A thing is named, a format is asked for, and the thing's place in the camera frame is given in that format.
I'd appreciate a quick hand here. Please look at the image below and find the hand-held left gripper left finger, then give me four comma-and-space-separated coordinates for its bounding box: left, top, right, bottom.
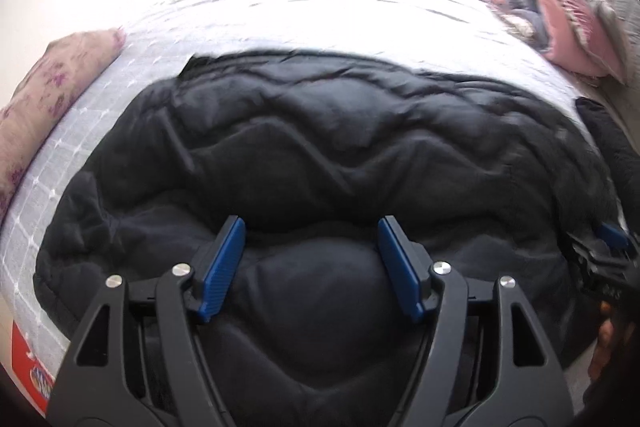
46, 215, 247, 427

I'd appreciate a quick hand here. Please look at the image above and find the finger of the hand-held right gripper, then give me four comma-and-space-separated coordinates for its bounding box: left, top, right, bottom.
570, 222, 640, 305

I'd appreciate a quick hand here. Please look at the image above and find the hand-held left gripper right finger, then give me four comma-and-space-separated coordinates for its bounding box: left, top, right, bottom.
377, 215, 575, 427

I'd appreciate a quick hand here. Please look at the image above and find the black quilted puffer jacket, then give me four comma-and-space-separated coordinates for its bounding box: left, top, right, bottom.
32, 49, 621, 427

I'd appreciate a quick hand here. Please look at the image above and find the person's right hand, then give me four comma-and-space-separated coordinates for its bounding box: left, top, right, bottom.
587, 302, 617, 383

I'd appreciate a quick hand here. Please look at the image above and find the pink velvet pillow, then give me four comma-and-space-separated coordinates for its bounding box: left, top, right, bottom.
515, 0, 626, 82

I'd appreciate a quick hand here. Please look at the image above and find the red mattress label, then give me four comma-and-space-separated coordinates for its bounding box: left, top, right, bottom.
11, 324, 68, 415

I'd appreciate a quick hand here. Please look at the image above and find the grey ruffled pillow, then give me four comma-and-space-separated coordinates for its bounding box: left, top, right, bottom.
542, 0, 640, 82

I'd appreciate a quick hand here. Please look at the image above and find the pink floral blanket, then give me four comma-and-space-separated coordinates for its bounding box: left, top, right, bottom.
0, 28, 127, 218

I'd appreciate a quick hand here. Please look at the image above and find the folded pink grey quilt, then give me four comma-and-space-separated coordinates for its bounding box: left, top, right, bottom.
470, 0, 556, 52

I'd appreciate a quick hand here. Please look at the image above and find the bed with grey quilted cover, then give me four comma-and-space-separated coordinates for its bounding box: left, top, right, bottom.
0, 0, 640, 408

